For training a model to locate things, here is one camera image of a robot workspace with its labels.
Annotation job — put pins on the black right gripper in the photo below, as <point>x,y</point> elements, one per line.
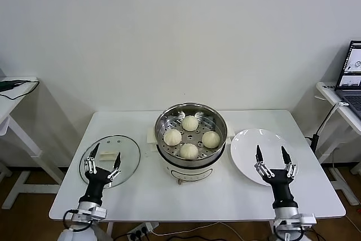
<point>280,184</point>

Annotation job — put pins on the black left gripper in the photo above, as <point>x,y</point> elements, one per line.
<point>97,180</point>

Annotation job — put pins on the round glass pot lid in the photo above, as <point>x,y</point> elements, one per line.
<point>129,150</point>

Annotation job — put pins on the white steamed baozi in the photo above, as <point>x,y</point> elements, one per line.
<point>172,137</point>
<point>211,139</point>
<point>190,123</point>
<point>189,151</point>

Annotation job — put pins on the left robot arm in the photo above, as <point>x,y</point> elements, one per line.
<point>84,212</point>

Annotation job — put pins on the stainless steel steamer basket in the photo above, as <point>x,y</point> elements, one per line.
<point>169,119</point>

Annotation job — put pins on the white round plate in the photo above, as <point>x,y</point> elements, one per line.
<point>245,150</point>

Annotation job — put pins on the black power adapter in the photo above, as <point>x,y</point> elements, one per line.
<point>316,140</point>

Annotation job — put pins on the white table leg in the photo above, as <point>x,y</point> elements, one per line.
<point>110,231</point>
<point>270,228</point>

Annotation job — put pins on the white electric cooker base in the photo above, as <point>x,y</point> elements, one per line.
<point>191,171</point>

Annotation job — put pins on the white power strip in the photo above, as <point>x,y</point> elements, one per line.
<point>141,231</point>

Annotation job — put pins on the white side table with laptop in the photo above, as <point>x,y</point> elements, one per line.
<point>328,91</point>

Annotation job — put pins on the grey open laptop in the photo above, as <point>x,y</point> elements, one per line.
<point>352,102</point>

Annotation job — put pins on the green handheld device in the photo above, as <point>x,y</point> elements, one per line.
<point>8,84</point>

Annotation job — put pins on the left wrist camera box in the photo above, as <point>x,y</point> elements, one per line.
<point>100,212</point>

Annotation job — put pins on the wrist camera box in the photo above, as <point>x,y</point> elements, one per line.
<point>100,212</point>
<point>308,219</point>

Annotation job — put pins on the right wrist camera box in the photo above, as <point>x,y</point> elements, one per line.
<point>308,219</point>

